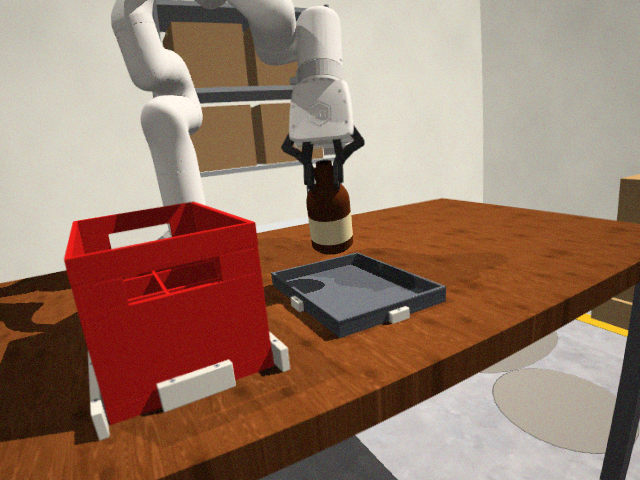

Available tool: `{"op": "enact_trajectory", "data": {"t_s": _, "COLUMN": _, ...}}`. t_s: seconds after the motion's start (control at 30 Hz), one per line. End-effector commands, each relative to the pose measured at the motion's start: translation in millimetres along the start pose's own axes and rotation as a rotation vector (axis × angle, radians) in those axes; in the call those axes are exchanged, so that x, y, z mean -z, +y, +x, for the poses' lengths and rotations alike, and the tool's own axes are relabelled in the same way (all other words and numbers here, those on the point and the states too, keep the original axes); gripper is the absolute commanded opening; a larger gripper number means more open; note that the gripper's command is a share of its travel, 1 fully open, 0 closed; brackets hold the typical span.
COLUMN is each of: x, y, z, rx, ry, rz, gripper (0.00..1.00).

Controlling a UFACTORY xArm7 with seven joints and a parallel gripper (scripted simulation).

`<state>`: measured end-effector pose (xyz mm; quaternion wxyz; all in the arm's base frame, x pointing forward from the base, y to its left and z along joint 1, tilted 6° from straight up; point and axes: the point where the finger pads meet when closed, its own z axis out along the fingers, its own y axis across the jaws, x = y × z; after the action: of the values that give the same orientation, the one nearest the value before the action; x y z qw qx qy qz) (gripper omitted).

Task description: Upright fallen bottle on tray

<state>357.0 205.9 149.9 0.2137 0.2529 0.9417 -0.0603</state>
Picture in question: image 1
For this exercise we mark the brown bottle with cream label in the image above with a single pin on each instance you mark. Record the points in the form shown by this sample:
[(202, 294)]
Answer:
[(329, 212)]

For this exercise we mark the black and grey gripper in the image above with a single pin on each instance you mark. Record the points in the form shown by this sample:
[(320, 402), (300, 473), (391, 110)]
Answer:
[(321, 110)]

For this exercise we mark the red crate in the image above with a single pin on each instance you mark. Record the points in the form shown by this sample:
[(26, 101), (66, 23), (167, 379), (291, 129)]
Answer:
[(135, 344)]

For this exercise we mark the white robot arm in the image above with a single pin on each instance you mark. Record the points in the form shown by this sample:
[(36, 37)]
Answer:
[(314, 40)]

